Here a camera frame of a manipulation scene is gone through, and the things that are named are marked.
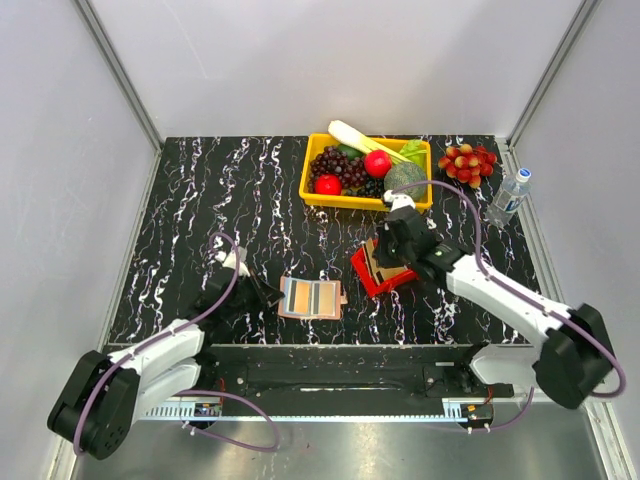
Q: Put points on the pink leather card holder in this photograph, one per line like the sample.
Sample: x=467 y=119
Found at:
x=340 y=301

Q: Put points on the red plastic bin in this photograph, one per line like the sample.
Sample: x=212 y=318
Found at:
x=374 y=287

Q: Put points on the red lychee bunch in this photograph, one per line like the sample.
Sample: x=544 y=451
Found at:
x=469 y=165

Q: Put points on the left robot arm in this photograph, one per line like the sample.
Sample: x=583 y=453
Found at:
x=106 y=394

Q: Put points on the purple grape bunch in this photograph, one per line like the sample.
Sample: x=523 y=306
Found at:
x=330 y=161

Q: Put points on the dark blueberry bunch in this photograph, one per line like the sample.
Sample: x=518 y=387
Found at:
x=370 y=189

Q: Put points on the green lettuce leaf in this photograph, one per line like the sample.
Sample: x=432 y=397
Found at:
x=414 y=151

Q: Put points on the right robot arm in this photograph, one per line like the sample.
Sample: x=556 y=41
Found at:
x=569 y=352

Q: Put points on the white leek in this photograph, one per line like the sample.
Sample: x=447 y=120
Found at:
x=353 y=138

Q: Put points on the gold striped credit card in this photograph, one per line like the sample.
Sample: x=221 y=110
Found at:
x=298 y=297

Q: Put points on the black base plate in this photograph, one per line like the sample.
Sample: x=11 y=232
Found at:
x=426 y=370

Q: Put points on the green cantaloupe melon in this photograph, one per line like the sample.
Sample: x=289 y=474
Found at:
x=403 y=174

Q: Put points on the red apple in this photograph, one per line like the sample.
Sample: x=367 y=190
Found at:
x=377 y=163

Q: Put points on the yellow plastic tray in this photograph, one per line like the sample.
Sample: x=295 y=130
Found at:
x=316 y=144

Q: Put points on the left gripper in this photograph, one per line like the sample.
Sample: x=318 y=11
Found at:
x=259 y=288

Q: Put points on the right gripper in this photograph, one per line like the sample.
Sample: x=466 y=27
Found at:
x=383 y=235

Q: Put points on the gold credit card in bin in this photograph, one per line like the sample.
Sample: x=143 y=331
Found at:
x=379 y=274

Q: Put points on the red tomato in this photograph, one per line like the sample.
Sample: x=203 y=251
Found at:
x=328 y=184

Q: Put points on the clear water bottle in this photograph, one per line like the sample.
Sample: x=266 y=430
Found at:
x=511 y=194

